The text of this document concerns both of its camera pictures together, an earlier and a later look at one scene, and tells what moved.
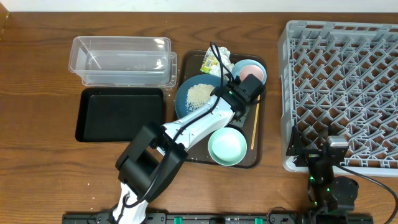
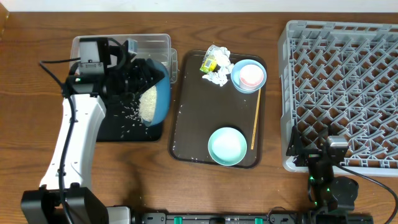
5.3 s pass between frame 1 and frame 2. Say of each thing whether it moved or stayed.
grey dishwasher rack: stayed
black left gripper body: moved
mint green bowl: stayed
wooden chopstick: stayed
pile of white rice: moved
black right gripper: stayed
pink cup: stayed
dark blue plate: moved
